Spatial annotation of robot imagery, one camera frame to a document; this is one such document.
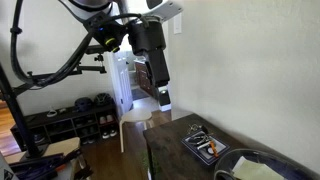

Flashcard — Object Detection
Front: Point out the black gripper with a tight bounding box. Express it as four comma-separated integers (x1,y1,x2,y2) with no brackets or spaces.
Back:
127,20,173,108

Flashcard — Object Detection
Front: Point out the silver key bunch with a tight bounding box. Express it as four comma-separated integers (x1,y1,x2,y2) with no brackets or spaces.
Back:
187,123,210,135

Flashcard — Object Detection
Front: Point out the flat blue box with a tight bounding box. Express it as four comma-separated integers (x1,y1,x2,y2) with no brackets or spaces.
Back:
180,129,231,166

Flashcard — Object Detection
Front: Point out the brown wooden cabinet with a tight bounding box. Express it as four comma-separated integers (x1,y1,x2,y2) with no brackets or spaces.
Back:
134,59,158,98

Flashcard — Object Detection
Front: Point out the round white wooden stool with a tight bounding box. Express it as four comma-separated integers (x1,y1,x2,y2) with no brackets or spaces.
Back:
118,108,155,154

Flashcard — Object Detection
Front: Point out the white door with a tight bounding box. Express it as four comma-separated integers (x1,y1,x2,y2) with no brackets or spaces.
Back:
106,49,135,118

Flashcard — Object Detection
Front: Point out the pair of white shoes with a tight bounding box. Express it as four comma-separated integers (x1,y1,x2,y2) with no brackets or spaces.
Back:
99,114,116,125

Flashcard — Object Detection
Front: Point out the black bicycle helmet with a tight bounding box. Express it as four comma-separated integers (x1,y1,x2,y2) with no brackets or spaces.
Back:
73,96,94,113
93,92,114,107

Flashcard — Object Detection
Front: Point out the pair of dark sneakers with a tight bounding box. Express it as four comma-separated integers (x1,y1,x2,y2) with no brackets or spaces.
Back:
101,129,118,140

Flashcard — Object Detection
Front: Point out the dark shoe shelf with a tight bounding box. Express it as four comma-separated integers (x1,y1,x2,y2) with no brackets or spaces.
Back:
9,103,120,152

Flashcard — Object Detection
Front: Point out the pale yellow paper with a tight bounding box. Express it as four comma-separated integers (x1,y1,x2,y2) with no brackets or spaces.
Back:
231,155,286,180

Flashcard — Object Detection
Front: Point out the light wooden board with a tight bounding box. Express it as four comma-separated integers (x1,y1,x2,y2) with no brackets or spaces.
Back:
4,136,82,165

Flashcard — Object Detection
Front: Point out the dark round bowl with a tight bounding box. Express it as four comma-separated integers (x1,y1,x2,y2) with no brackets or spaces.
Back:
213,148,320,180

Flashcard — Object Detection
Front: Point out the orange handled tool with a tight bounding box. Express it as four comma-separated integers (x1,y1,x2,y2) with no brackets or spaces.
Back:
208,139,220,158

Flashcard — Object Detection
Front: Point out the white light switch plate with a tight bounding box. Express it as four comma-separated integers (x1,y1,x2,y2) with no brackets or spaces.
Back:
172,13,183,35

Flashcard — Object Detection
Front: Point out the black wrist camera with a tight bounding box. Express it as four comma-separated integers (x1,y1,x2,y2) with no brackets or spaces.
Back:
82,11,130,54

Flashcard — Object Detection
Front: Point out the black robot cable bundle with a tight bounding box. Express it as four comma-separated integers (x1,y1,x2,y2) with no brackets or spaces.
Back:
9,0,144,88

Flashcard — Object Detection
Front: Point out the black camera stand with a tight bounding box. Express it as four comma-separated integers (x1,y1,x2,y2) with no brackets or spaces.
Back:
0,44,108,160

